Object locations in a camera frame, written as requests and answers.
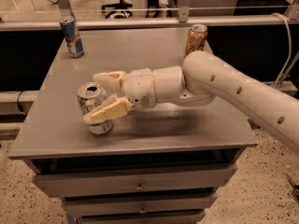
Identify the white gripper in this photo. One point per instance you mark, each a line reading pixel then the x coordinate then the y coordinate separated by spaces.
pixel 137 86

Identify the green white 7up can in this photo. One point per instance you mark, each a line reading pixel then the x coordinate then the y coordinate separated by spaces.
pixel 90 95

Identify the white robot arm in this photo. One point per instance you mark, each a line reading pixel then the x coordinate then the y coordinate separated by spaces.
pixel 200 78

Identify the blue silver energy drink can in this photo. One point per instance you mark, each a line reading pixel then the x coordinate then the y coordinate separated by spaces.
pixel 72 36

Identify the orange soda can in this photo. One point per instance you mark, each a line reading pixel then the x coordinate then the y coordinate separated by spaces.
pixel 196 38

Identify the grey drawer cabinet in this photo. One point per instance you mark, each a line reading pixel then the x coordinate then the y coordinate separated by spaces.
pixel 54 139

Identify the top grey drawer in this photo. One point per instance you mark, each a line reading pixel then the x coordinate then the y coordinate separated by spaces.
pixel 135 180

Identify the grey drawer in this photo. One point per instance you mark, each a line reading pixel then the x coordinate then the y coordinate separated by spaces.
pixel 143 204
pixel 173 217
pixel 135 180

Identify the middle grey drawer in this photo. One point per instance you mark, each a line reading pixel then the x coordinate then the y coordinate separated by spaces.
pixel 143 204

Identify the bottom grey drawer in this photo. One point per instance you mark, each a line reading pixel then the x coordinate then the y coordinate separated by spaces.
pixel 173 217

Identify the black tool on floor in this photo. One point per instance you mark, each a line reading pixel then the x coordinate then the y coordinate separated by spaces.
pixel 295 186

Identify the metal railing frame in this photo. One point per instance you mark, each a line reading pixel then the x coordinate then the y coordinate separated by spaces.
pixel 40 15

